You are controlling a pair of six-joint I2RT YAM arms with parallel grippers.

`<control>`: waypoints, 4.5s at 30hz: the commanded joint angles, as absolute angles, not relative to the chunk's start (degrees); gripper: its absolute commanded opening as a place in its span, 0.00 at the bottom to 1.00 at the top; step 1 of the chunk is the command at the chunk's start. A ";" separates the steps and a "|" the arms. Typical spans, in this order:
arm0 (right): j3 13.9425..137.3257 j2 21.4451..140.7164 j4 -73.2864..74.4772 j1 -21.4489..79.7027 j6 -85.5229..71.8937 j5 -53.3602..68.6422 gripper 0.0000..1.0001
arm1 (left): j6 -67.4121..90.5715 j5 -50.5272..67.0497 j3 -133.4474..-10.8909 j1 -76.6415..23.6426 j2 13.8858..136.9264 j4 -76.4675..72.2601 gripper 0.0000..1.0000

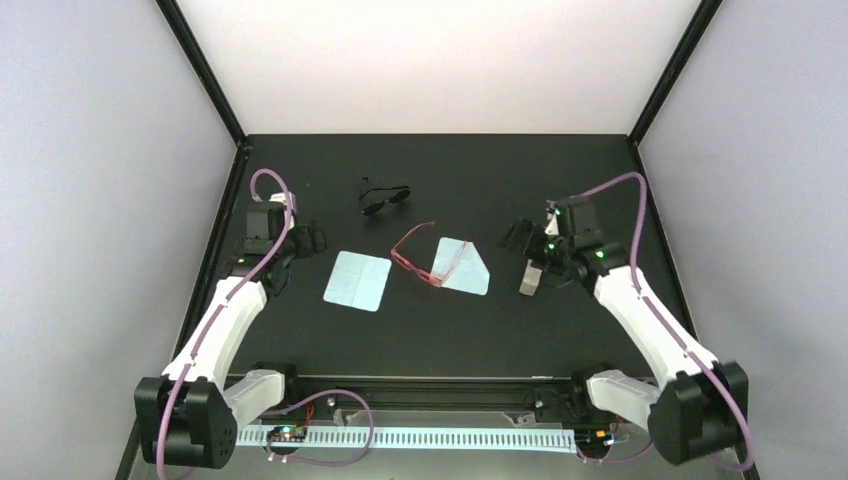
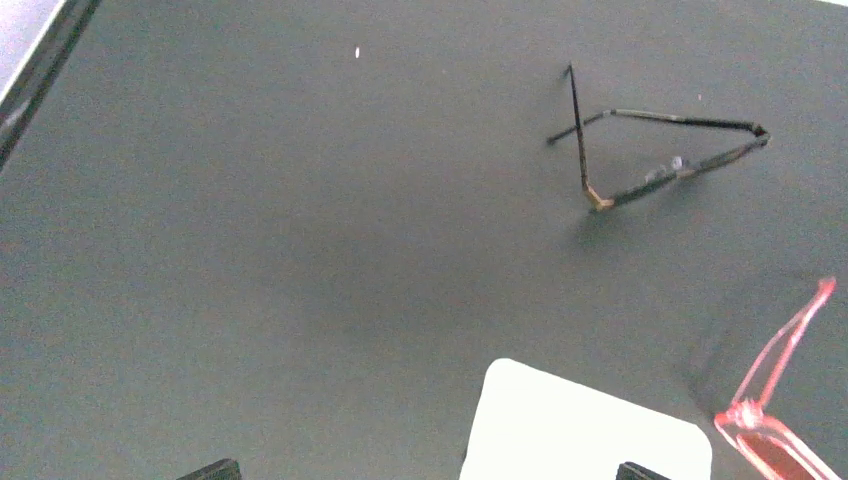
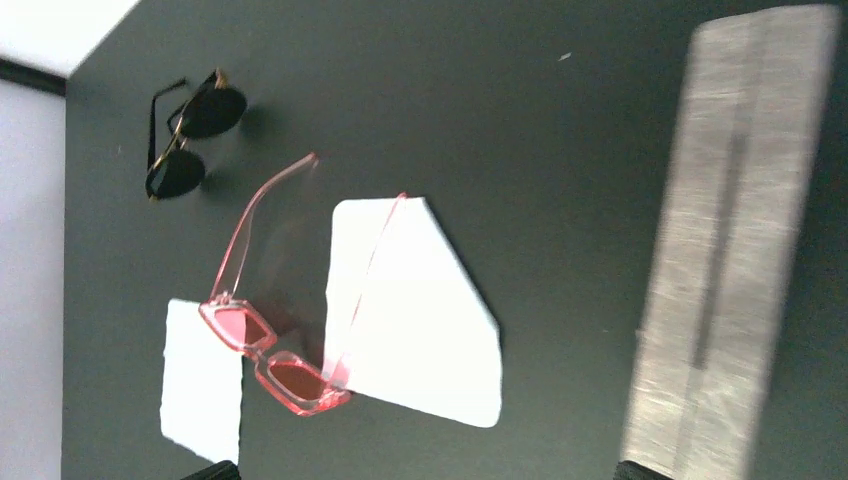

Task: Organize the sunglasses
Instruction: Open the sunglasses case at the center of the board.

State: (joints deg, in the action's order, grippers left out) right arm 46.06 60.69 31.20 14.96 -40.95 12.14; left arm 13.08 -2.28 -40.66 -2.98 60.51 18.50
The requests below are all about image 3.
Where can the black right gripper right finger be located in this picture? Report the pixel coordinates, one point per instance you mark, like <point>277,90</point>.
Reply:
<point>631,470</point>

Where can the light blue cleaning cloth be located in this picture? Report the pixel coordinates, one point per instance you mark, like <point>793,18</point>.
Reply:
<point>405,323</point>
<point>201,387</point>

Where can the pink transparent sunglasses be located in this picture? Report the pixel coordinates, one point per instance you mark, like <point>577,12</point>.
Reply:
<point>264,303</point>

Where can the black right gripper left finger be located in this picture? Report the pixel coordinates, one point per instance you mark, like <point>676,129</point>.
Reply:
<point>224,470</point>

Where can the grey felt glasses case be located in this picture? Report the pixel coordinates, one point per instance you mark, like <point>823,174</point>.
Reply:
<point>745,143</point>

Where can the black round sunglasses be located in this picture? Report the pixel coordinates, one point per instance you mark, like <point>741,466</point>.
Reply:
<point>213,108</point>

